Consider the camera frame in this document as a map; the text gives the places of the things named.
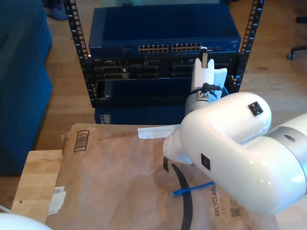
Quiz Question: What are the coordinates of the blue network cable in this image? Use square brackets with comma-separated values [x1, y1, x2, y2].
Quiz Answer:
[170, 181, 215, 197]

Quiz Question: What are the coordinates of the black rack server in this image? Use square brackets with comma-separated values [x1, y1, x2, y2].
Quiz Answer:
[92, 56, 240, 80]

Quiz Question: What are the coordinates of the black rack shelf unit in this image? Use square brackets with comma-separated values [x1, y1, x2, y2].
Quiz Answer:
[91, 76, 238, 108]

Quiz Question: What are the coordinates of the blue box under rack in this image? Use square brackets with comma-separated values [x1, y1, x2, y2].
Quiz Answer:
[94, 106, 192, 125]

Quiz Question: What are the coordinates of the black office chair base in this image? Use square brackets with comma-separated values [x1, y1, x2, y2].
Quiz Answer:
[287, 45, 307, 59]

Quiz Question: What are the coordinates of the brown paper mailer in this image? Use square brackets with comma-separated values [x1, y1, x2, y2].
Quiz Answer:
[44, 123, 280, 230]

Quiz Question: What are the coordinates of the blue slipper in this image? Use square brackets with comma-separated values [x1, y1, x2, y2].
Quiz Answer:
[47, 7, 68, 21]

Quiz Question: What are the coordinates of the blue sofa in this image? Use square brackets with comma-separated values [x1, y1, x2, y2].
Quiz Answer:
[0, 0, 53, 177]

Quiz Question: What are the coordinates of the dark arm cable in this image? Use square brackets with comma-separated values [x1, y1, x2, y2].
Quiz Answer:
[201, 82, 230, 98]

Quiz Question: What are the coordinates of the black perforated rack post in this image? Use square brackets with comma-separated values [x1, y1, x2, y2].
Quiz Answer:
[234, 0, 266, 94]
[63, 0, 96, 108]

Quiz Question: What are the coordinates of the blue network switch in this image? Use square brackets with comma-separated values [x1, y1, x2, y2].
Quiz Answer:
[88, 7, 242, 57]

